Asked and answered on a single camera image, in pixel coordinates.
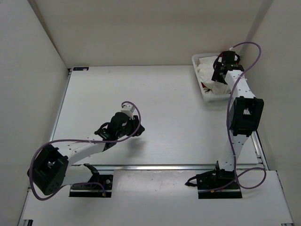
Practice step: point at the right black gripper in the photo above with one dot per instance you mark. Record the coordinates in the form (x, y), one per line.
(217, 77)

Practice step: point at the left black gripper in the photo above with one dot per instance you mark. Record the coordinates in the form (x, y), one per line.
(135, 123)

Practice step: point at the white t shirt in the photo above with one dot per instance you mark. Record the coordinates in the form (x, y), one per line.
(205, 71)

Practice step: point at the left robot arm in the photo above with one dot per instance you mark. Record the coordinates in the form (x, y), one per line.
(54, 165)

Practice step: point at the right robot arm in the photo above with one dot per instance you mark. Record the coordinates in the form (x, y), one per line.
(245, 111)

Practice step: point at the red t shirt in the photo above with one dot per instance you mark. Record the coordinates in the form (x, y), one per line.
(207, 86)

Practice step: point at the white plastic basket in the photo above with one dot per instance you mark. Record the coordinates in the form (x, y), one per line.
(207, 97)

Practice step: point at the blue label sticker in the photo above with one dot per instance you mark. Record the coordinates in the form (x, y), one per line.
(80, 68)

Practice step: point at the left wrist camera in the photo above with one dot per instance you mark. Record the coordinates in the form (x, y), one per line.
(128, 109)

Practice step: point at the aluminium table rail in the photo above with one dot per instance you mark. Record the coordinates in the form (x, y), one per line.
(156, 167)

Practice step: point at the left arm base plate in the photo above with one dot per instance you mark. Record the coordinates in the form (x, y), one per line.
(90, 186)

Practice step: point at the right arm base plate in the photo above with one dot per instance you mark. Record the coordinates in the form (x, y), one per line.
(211, 186)

